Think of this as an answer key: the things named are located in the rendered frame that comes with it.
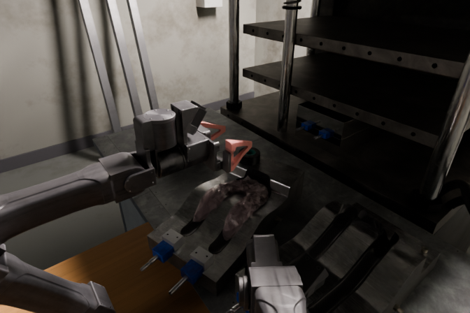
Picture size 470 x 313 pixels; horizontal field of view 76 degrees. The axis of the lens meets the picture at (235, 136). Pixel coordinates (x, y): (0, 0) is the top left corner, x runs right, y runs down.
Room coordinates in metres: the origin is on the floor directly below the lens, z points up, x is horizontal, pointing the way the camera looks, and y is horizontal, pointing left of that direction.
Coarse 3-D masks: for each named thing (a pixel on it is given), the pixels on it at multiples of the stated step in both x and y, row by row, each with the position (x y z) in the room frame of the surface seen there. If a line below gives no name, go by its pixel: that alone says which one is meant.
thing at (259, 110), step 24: (264, 96) 1.99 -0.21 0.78; (240, 120) 1.63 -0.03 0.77; (264, 120) 1.59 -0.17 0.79; (288, 120) 1.59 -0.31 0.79; (288, 144) 1.31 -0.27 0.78; (312, 144) 1.31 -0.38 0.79; (384, 144) 1.31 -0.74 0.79; (408, 144) 1.31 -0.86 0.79; (336, 168) 1.09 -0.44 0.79; (360, 168) 1.09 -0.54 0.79; (384, 168) 1.09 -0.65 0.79; (408, 168) 1.09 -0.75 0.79; (456, 168) 1.09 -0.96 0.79; (360, 192) 0.98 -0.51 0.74; (384, 192) 0.93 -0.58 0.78; (408, 192) 0.93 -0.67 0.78; (456, 192) 0.93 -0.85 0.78; (408, 216) 0.84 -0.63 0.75; (432, 216) 0.79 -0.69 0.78
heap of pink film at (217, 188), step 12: (240, 180) 0.83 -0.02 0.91; (252, 180) 0.85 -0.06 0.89; (216, 192) 0.76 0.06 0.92; (228, 192) 0.78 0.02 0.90; (240, 192) 0.80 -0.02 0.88; (252, 192) 0.79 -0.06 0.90; (264, 192) 0.79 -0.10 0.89; (204, 204) 0.73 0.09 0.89; (216, 204) 0.72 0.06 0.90; (240, 204) 0.70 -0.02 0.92; (252, 204) 0.70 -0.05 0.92; (264, 204) 0.74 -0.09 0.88; (204, 216) 0.70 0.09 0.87; (228, 216) 0.67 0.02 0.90; (240, 216) 0.66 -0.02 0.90; (228, 228) 0.64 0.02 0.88
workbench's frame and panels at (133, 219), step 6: (102, 156) 1.20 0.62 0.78; (132, 198) 0.88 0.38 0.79; (120, 204) 1.31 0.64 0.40; (126, 204) 1.20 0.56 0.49; (132, 204) 1.10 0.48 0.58; (120, 210) 1.34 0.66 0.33; (126, 210) 1.23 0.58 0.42; (132, 210) 1.12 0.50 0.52; (138, 210) 0.83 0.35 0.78; (126, 216) 1.25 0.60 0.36; (132, 216) 1.14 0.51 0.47; (138, 216) 1.04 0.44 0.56; (144, 216) 0.78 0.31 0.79; (126, 222) 1.28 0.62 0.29; (132, 222) 1.16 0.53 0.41; (138, 222) 1.06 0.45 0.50; (144, 222) 0.98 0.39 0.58; (126, 228) 1.31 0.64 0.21; (132, 228) 1.18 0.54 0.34
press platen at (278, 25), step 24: (264, 24) 1.75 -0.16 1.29; (312, 24) 1.75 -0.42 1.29; (336, 24) 1.75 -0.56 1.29; (360, 24) 1.75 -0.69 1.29; (384, 24) 1.75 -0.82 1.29; (408, 24) 1.75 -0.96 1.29; (336, 48) 1.27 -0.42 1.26; (360, 48) 1.19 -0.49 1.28; (384, 48) 1.12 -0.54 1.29; (408, 48) 1.12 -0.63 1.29; (432, 48) 1.12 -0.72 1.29; (456, 48) 1.12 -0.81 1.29; (432, 72) 0.97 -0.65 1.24; (456, 72) 0.92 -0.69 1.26
